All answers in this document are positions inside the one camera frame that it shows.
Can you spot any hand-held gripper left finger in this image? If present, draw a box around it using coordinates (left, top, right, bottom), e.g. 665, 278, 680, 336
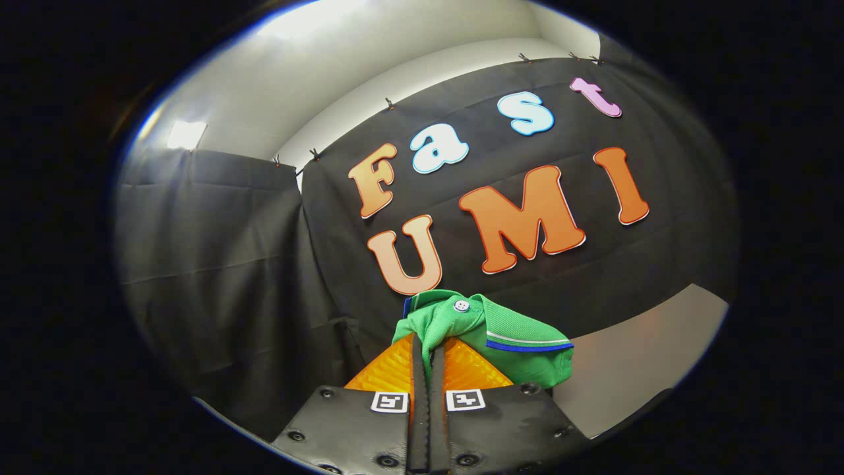
269, 333, 431, 475

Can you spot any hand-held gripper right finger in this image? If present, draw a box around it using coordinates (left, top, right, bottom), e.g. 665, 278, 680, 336
429, 336, 589, 475

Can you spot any green polo shirt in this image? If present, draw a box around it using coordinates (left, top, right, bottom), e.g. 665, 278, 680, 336
392, 288, 575, 390

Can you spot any grey cabinet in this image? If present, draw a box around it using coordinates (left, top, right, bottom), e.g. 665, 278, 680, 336
553, 282, 731, 440

